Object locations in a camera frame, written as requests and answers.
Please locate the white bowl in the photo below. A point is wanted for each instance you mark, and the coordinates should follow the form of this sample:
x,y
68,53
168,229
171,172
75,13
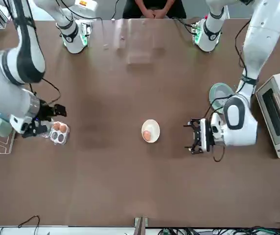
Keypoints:
x,y
154,128

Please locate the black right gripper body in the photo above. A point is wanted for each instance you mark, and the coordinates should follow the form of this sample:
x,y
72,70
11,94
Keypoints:
x,y
47,110

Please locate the white toaster oven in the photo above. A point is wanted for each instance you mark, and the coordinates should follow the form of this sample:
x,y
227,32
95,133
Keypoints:
x,y
277,115

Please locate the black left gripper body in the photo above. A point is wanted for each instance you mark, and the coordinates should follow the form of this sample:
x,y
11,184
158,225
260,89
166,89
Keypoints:
x,y
209,137

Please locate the person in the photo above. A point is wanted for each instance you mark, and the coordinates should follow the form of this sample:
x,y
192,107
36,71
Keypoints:
x,y
130,9

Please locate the person's left forearm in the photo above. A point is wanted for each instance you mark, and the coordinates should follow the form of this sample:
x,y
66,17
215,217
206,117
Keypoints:
x,y
169,5

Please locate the aluminium profile post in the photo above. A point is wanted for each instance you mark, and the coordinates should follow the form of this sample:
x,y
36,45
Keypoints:
x,y
141,225

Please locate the green plastic cup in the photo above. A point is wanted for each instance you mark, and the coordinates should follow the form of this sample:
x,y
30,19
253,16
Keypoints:
x,y
1,127

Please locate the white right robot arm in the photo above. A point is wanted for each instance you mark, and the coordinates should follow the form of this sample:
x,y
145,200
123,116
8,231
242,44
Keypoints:
x,y
7,98

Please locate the clear plastic egg carton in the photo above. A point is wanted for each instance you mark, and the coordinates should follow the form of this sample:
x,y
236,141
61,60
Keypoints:
x,y
58,137

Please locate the person's right forearm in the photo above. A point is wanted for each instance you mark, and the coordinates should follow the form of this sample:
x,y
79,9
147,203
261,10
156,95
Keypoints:
x,y
141,5

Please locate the white box with orange label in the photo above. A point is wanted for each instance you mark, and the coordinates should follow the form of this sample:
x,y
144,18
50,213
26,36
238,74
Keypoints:
x,y
86,4

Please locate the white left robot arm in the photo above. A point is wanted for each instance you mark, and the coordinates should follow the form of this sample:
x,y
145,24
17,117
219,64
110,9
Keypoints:
x,y
242,127

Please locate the brown egg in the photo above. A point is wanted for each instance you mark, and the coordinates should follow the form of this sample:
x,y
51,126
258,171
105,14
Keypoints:
x,y
56,126
62,128
146,135

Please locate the pale green plate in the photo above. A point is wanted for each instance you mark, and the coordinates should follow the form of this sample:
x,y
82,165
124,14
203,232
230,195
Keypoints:
x,y
214,90

